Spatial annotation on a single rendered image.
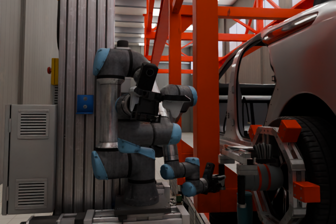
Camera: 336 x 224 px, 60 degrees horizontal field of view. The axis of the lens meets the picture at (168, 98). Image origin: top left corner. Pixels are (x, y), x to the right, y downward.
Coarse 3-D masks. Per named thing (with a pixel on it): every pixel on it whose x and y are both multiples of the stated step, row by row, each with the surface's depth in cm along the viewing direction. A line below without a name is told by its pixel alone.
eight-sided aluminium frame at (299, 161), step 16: (272, 128) 151; (288, 144) 145; (288, 160) 135; (288, 176) 135; (304, 176) 132; (256, 192) 177; (288, 192) 135; (256, 208) 172; (288, 208) 135; (304, 208) 131
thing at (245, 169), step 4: (236, 164) 142; (240, 164) 138; (244, 164) 138; (256, 164) 139; (236, 168) 142; (240, 168) 138; (244, 168) 138; (248, 168) 138; (252, 168) 138; (256, 168) 138; (236, 172) 142; (240, 172) 137; (244, 172) 138; (248, 172) 138; (252, 172) 138; (256, 172) 138
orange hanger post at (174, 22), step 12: (168, 0) 419; (168, 12) 418; (180, 12) 405; (168, 24) 417; (180, 24) 404; (168, 36) 416; (180, 36) 403; (168, 48) 415; (180, 48) 402; (168, 60) 413; (180, 60) 401; (168, 72) 412; (180, 72) 400; (180, 84) 399; (180, 120) 395; (180, 144) 393; (180, 156) 392
